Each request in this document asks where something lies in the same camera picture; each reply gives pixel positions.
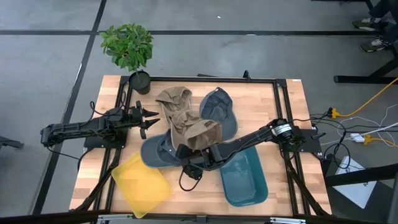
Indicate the blue denim baseball cap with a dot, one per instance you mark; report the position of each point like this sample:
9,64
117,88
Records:
217,109
155,152

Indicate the silver laptop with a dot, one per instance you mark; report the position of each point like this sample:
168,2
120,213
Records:
357,189

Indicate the person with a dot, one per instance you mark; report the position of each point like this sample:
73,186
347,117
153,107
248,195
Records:
388,9

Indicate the black plant pot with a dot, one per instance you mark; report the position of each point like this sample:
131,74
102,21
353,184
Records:
140,83

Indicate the teal plastic bin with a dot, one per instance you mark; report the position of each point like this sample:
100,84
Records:
245,183

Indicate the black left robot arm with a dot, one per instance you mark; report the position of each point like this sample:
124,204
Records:
77,127

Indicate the person's shoe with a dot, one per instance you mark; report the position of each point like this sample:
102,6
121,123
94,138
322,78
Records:
374,45
365,24

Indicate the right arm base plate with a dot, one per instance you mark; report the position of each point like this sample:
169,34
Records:
311,140

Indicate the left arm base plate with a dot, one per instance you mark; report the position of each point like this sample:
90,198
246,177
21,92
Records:
105,142

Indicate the yellow plastic bin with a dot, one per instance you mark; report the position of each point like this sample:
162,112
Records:
140,186

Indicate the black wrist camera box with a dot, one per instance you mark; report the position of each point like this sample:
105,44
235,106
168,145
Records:
193,172

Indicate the tan baseball cap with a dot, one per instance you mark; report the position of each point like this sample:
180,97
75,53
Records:
206,133
183,123
174,98

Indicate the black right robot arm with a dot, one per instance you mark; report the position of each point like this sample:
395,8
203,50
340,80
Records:
248,137

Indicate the black desk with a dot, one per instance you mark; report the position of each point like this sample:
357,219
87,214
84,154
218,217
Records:
367,78
360,175

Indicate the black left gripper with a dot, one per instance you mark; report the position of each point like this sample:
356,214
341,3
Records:
133,118

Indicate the green leafy plant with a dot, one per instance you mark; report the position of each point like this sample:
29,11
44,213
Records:
127,46

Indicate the grey furniture foot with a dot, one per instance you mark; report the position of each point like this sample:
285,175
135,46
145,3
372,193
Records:
11,143

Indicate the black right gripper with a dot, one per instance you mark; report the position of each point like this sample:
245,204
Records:
200,158

